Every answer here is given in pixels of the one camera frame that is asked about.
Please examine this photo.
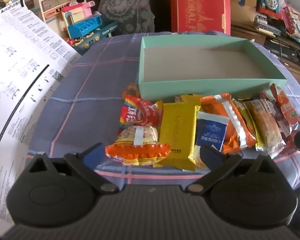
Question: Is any orange white jelly pack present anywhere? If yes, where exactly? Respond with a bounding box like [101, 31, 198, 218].
[270, 83, 300, 126]

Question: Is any orange white snack pack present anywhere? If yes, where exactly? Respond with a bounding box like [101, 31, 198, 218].
[199, 93, 257, 155]

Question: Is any blue white cracker pack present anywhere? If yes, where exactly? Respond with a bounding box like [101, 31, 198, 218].
[193, 111, 229, 169]

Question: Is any yellow green snack bar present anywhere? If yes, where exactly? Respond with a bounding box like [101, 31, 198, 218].
[233, 99, 266, 152]

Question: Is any yellow wafer snack pack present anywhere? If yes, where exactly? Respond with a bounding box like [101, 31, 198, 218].
[153, 102, 200, 171]

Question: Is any orange puffy snack bag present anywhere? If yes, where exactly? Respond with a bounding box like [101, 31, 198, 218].
[105, 126, 171, 166]

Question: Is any rainbow red candy bag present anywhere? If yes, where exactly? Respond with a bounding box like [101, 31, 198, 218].
[118, 95, 161, 134]

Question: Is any small orange round snack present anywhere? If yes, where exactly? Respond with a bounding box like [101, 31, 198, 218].
[122, 83, 141, 100]

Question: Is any long yellow snack bar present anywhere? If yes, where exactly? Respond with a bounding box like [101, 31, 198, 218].
[174, 94, 203, 106]

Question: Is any purple plaid tablecloth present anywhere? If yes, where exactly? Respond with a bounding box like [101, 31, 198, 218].
[26, 32, 300, 189]

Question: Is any wooden tv cabinet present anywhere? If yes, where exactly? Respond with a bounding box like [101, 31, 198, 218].
[231, 22, 300, 83]

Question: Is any mint green cardboard box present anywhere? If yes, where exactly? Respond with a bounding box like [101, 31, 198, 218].
[138, 34, 287, 101]

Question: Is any white printed instruction sheet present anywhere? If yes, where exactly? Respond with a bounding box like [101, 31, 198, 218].
[0, 0, 80, 235]

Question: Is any blue toy train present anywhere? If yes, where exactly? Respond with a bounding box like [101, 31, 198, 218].
[256, 0, 282, 20]

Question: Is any toy kitchen playset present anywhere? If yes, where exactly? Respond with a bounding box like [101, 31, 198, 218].
[33, 0, 117, 55]

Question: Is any brown cardboard box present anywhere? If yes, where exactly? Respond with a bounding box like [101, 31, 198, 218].
[230, 0, 257, 26]

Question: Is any red gift box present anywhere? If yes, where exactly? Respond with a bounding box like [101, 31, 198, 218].
[171, 0, 231, 35]

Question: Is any grey lace cloth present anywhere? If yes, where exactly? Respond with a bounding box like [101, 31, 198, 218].
[98, 0, 155, 35]

